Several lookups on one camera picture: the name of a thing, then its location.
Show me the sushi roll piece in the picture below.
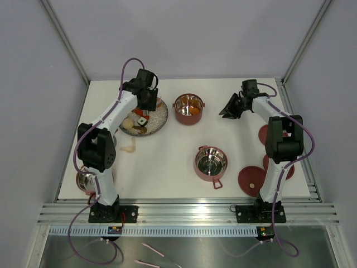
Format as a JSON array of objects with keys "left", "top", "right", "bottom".
[{"left": 137, "top": 117, "right": 148, "bottom": 127}]

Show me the orange fried chicken piece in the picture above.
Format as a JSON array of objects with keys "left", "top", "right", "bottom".
[{"left": 181, "top": 106, "right": 201, "bottom": 116}]

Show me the dark red lunch container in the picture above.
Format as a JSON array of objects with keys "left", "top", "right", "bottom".
[{"left": 172, "top": 93, "right": 206, "bottom": 126}]

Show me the pink lunch container with handle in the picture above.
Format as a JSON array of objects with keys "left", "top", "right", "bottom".
[{"left": 194, "top": 145, "right": 228, "bottom": 190}]

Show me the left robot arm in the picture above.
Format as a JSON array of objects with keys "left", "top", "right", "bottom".
[{"left": 73, "top": 75, "right": 158, "bottom": 222}]

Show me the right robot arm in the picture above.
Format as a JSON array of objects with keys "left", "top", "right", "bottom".
[{"left": 219, "top": 93, "right": 303, "bottom": 222}]

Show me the pink lunch container left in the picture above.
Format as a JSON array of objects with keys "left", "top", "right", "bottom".
[{"left": 75, "top": 165, "right": 95, "bottom": 195}]

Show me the red sausage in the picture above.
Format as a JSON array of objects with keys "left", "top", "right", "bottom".
[{"left": 139, "top": 110, "right": 149, "bottom": 118}]

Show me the speckled ceramic plate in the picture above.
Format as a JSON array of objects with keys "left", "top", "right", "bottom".
[{"left": 119, "top": 99, "right": 168, "bottom": 137}]

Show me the brown shrimp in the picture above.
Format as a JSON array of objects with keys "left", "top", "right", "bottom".
[{"left": 133, "top": 126, "right": 147, "bottom": 135}]

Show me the white steamed bun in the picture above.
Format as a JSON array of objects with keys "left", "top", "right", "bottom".
[{"left": 122, "top": 118, "right": 134, "bottom": 130}]

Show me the dark red lid back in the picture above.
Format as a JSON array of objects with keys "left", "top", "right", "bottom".
[{"left": 258, "top": 125, "right": 289, "bottom": 145}]

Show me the dark red lid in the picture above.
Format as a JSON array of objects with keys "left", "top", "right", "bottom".
[
  {"left": 258, "top": 125, "right": 289, "bottom": 145},
  {"left": 263, "top": 155, "right": 295, "bottom": 180},
  {"left": 238, "top": 166, "right": 266, "bottom": 198}
]

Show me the grey glass pot lid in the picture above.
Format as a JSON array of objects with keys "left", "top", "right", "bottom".
[{"left": 113, "top": 135, "right": 117, "bottom": 147}]

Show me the dark red lid middle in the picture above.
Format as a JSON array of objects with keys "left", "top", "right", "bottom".
[{"left": 263, "top": 155, "right": 295, "bottom": 180}]

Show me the dark red lid front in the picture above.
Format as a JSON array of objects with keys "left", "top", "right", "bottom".
[{"left": 238, "top": 166, "right": 266, "bottom": 198}]

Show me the pink stick upper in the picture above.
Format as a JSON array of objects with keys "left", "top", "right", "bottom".
[{"left": 142, "top": 243, "right": 166, "bottom": 258}]

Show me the pink stick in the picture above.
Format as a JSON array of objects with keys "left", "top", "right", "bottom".
[
  {"left": 142, "top": 243, "right": 166, "bottom": 258},
  {"left": 134, "top": 260, "right": 160, "bottom": 268}
]

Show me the pink stick lower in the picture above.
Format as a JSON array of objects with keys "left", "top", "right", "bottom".
[{"left": 134, "top": 260, "right": 160, "bottom": 268}]

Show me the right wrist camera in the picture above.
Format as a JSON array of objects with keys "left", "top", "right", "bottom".
[{"left": 242, "top": 79, "right": 259, "bottom": 97}]

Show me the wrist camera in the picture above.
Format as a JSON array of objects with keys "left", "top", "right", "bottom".
[
  {"left": 242, "top": 79, "right": 259, "bottom": 97},
  {"left": 136, "top": 69, "right": 159, "bottom": 89}
]

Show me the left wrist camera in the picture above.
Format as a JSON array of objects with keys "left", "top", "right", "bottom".
[{"left": 136, "top": 69, "right": 159, "bottom": 89}]

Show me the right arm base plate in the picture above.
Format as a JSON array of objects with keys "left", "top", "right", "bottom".
[{"left": 229, "top": 204, "right": 287, "bottom": 223}]

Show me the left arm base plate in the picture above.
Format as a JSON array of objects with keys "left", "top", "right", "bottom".
[{"left": 88, "top": 204, "right": 139, "bottom": 223}]

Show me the left aluminium post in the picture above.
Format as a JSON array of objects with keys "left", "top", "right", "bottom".
[{"left": 38, "top": 0, "right": 90, "bottom": 87}]

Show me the aluminium post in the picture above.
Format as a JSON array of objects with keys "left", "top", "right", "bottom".
[
  {"left": 38, "top": 0, "right": 90, "bottom": 87},
  {"left": 281, "top": 0, "right": 334, "bottom": 86}
]

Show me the right aluminium post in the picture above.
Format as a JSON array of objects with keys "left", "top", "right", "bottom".
[{"left": 281, "top": 0, "right": 334, "bottom": 86}]

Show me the aluminium front rail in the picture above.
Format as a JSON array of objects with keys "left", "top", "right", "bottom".
[{"left": 37, "top": 198, "right": 340, "bottom": 226}]

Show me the white slotted cable duct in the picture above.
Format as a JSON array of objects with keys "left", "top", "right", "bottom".
[{"left": 49, "top": 226, "right": 258, "bottom": 237}]

